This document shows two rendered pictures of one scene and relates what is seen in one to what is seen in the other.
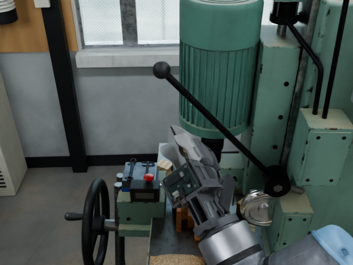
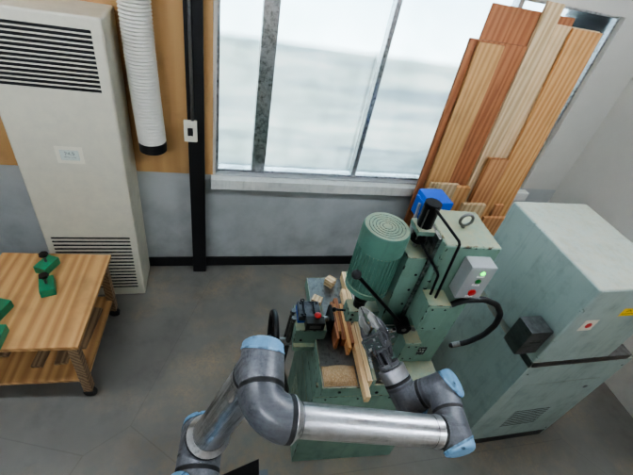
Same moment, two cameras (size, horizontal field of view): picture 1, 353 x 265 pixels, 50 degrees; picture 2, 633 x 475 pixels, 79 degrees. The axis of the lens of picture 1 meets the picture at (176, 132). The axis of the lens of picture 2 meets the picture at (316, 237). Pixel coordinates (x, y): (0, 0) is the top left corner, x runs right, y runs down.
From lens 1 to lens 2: 77 cm
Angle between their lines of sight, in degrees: 14
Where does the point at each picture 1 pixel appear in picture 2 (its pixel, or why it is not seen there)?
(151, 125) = (266, 235)
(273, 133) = (402, 297)
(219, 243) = (393, 375)
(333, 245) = (449, 380)
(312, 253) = (440, 383)
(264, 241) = not seen: hidden behind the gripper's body
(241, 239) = (403, 373)
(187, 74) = (362, 267)
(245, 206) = not seen: hidden behind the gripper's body
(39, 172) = (161, 270)
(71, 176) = (192, 274)
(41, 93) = (173, 205)
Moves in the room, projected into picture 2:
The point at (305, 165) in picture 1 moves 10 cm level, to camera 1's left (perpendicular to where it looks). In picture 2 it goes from (422, 321) to (397, 321)
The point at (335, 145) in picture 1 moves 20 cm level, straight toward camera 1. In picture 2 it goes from (440, 313) to (436, 355)
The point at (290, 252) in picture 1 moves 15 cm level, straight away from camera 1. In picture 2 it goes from (429, 381) to (430, 342)
